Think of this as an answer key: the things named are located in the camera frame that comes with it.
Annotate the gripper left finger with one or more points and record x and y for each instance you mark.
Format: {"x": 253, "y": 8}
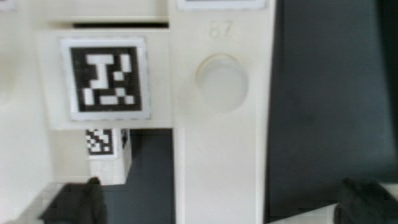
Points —
{"x": 77, "y": 206}

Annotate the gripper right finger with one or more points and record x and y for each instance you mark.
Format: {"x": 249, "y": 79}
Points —
{"x": 367, "y": 204}

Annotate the white chair seat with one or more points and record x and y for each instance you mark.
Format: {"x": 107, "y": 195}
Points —
{"x": 105, "y": 77}

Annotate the white chair back frame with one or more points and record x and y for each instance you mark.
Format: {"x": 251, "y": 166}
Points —
{"x": 210, "y": 41}

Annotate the white chair leg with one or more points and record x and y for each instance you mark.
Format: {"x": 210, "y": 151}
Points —
{"x": 109, "y": 150}

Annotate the white U-shaped obstacle fence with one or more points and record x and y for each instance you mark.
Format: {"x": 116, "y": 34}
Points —
{"x": 320, "y": 216}

